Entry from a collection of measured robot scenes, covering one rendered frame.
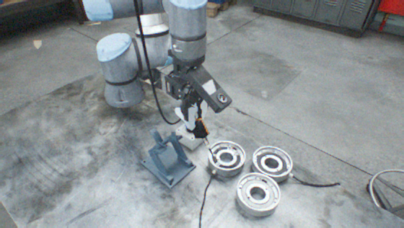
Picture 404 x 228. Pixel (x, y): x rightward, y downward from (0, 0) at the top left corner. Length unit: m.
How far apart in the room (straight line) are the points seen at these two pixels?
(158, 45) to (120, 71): 0.16
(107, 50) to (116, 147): 0.31
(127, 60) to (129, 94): 0.13
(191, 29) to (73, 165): 0.53
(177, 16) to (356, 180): 1.68
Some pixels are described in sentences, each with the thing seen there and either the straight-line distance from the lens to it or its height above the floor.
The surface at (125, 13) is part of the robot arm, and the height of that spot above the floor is 1.21.
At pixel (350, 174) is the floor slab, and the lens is 1.98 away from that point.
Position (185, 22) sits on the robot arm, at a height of 1.21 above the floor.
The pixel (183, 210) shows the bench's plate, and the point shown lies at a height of 0.80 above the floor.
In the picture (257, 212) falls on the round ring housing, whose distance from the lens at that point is 0.65.
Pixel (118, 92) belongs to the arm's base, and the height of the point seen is 0.86.
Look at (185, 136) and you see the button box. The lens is 0.77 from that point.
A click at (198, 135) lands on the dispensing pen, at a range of 0.68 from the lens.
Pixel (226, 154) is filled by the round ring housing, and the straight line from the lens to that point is 0.76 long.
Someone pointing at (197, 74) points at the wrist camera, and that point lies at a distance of 0.56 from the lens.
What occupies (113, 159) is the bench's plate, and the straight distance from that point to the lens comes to 0.81.
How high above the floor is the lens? 1.39
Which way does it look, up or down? 40 degrees down
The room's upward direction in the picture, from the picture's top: straight up
